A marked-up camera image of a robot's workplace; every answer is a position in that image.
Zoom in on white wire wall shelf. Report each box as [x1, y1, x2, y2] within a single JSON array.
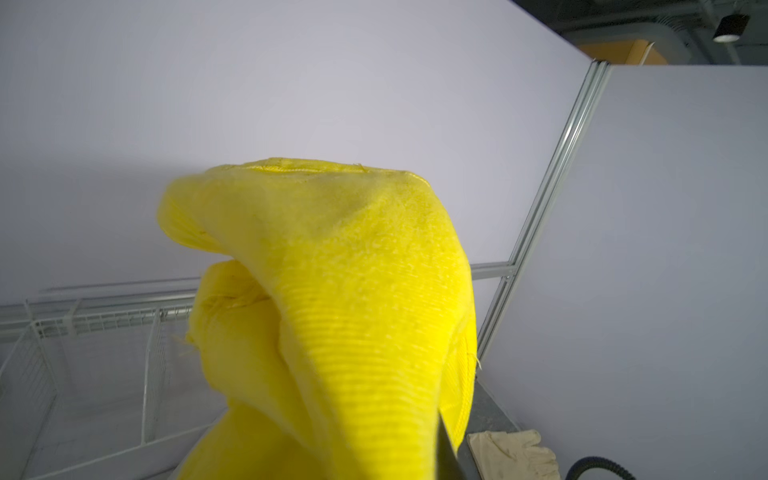
[[1, 278, 226, 479]]

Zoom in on ceiling lamp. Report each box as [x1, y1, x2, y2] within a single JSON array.
[[712, 13, 751, 44]]

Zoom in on beige leather glove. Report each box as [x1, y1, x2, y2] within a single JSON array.
[[468, 430, 561, 480]]

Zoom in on yellow trousers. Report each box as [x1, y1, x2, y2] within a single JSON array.
[[157, 158, 477, 479]]

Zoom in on black corrugated cable hose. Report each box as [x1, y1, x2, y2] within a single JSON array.
[[565, 456, 637, 480]]

